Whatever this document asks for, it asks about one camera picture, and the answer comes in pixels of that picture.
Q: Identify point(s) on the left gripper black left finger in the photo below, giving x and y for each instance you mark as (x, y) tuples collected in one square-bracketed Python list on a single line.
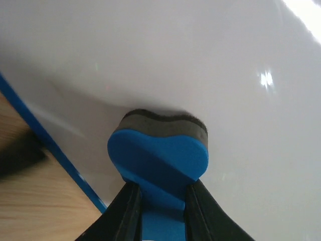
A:
[(121, 221)]

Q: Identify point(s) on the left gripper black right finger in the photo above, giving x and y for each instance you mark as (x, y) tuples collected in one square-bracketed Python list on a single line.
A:
[(206, 220)]

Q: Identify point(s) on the blue whiteboard eraser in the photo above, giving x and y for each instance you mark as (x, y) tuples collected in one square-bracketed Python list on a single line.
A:
[(163, 154)]

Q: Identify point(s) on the small blue-framed whiteboard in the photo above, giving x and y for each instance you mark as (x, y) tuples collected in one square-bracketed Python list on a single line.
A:
[(249, 70)]

